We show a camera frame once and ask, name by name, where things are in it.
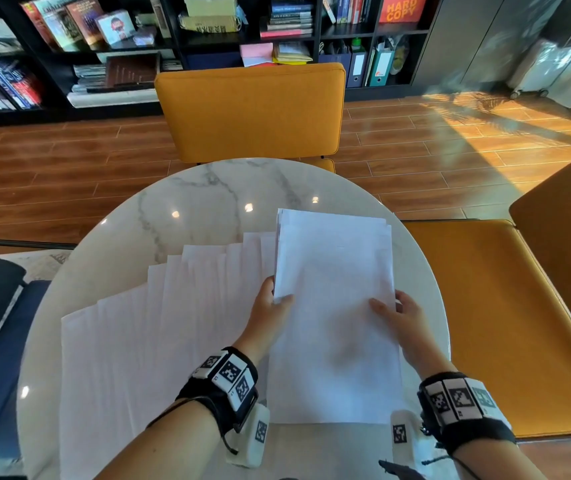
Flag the person's right hand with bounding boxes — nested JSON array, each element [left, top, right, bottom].
[[369, 290, 454, 381]]

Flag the person's left hand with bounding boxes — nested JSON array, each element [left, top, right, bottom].
[[236, 276, 294, 364]]

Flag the stack of white paper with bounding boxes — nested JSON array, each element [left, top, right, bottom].
[[267, 209, 404, 426]]

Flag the person's right forearm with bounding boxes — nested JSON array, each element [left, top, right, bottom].
[[446, 437, 549, 480]]

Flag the person's left forearm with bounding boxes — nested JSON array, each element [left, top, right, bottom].
[[96, 397, 231, 480]]

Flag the black marker wristband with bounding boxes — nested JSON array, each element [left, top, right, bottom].
[[147, 347, 259, 455], [417, 372, 517, 456]]

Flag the yellow upholstered chair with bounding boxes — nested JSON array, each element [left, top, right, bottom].
[[402, 142, 571, 441], [154, 63, 347, 174]]

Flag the fanned white paper sheets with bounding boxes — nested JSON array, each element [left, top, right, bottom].
[[60, 232, 280, 480]]

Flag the teal binder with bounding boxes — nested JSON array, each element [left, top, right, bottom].
[[367, 44, 396, 87]]

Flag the dark blue binder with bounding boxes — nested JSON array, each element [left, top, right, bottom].
[[318, 43, 352, 65]]

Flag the pink folder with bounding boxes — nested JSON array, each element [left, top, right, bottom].
[[239, 43, 274, 68]]

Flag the yellow paper stack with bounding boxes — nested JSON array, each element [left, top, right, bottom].
[[272, 42, 313, 65]]

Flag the brown book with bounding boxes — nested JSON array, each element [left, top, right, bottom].
[[104, 53, 162, 89]]

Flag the white wheeled appliance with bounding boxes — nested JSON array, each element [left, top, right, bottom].
[[506, 38, 567, 99]]

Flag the stack of lying books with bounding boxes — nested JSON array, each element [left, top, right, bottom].
[[260, 0, 314, 39]]

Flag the stack of magazines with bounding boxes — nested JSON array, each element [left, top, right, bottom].
[[67, 64, 160, 109]]

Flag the stack of yellowish books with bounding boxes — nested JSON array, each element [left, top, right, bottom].
[[178, 0, 243, 33]]

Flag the black bookshelf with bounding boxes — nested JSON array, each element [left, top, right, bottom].
[[0, 0, 447, 126]]

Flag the orange book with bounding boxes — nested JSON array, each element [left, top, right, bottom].
[[378, 0, 429, 24]]

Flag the row of upright books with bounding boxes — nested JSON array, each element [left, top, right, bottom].
[[322, 0, 375, 25]]

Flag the white cartoon box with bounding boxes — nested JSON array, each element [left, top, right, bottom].
[[96, 9, 135, 46]]

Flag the leaning colourful books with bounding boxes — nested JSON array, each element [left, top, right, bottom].
[[20, 0, 105, 52]]

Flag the row of blue red magazines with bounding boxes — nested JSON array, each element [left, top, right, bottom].
[[0, 59, 43, 114]]

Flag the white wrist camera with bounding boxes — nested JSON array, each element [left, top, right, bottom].
[[390, 410, 424, 476], [225, 402, 271, 469]]

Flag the black cable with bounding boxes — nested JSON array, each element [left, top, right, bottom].
[[378, 456, 473, 480]]

